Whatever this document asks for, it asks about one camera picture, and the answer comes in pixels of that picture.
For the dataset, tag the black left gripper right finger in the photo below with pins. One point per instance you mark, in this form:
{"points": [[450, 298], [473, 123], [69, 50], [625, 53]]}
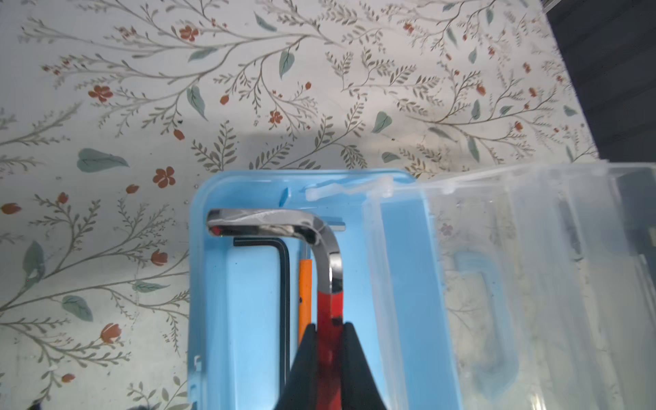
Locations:
{"points": [[358, 388]]}

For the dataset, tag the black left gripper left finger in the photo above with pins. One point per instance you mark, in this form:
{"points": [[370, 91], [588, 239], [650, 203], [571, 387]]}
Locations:
{"points": [[300, 391]]}

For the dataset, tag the black hex key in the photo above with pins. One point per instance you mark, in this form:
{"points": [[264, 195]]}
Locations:
{"points": [[284, 300]]}

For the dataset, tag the light blue plastic tool box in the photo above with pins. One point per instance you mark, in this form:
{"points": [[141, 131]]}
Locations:
{"points": [[274, 251]]}

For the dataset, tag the orange hex key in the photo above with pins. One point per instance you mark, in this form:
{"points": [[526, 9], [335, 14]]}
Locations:
{"points": [[305, 285]]}

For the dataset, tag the red hex key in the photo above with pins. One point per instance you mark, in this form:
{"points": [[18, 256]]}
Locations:
{"points": [[234, 222]]}

